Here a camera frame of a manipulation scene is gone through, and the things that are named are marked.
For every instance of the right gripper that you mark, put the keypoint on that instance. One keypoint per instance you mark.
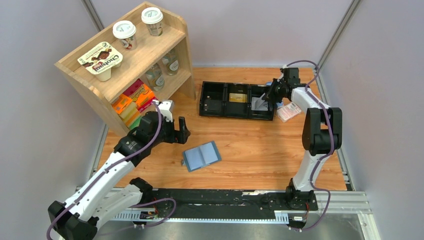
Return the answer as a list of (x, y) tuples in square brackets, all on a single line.
[(269, 96)]

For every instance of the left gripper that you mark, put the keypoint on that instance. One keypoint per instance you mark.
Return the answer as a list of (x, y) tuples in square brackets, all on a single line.
[(180, 136)]

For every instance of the teal leather card holder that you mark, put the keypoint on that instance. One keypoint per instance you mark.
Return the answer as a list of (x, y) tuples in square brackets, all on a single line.
[(201, 156)]

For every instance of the dark credit card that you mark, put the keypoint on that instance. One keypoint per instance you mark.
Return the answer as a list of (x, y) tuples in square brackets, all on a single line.
[(212, 105)]

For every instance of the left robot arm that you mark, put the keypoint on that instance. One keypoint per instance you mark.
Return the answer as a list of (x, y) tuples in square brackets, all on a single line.
[(87, 210)]

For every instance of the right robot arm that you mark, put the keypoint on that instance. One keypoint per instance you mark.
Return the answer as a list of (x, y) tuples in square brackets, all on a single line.
[(321, 136)]

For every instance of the silver VIP card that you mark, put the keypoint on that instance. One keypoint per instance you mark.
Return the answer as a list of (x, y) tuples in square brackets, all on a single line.
[(257, 106)]

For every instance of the pink card box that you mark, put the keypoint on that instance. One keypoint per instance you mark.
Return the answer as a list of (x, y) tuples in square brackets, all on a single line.
[(287, 112)]

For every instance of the gold card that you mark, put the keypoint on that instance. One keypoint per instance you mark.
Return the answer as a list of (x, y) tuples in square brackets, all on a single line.
[(237, 97)]

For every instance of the light blue box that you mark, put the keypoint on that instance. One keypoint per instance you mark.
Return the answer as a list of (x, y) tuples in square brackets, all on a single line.
[(278, 104)]

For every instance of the black bin right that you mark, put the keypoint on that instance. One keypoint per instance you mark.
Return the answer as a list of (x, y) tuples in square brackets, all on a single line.
[(257, 91)]

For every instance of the black bin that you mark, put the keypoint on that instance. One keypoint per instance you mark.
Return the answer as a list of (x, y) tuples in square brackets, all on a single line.
[(215, 91), (257, 91), (235, 109)]

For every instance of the black bin middle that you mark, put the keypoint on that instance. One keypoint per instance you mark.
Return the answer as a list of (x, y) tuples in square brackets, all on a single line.
[(235, 109)]

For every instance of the black bin left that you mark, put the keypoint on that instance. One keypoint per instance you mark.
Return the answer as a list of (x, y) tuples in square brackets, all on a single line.
[(215, 91)]

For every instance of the colourful sponge stack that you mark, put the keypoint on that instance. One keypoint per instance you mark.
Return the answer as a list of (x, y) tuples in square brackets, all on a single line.
[(127, 111)]

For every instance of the red orange sponge pack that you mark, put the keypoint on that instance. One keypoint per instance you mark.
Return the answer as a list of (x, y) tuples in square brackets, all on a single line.
[(140, 94)]

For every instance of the glass bottle left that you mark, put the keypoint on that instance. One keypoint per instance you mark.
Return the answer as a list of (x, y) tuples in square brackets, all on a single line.
[(155, 77)]

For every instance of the glass bottle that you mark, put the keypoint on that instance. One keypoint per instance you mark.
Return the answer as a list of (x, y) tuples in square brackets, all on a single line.
[(155, 77), (171, 62)]

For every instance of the glass bottle right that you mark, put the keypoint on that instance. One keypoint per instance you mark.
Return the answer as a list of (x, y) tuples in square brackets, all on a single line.
[(171, 62)]

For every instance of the wooden shelf unit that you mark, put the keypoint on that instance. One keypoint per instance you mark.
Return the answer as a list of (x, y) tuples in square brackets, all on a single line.
[(100, 95)]

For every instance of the Chobani yogurt pack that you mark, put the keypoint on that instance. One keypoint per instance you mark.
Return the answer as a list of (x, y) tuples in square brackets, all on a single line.
[(100, 60)]

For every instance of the white lidded cup left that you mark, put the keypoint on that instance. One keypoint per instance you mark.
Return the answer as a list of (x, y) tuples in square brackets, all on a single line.
[(125, 32)]

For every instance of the white lidded cup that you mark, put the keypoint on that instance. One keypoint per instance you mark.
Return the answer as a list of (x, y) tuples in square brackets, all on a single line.
[(152, 17), (125, 32)]

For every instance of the white lidded cup right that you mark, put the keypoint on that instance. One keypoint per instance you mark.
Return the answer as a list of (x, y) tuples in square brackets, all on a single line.
[(152, 17)]

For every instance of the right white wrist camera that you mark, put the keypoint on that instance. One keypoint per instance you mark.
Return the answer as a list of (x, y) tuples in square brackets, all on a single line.
[(281, 76)]

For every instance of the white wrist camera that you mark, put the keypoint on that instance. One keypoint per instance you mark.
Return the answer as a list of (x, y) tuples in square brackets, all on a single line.
[(166, 109), (281, 76)]

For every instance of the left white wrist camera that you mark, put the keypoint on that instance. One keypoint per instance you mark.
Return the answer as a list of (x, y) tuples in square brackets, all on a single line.
[(166, 109)]

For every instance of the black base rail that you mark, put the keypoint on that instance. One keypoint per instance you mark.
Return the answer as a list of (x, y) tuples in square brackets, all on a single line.
[(224, 204)]

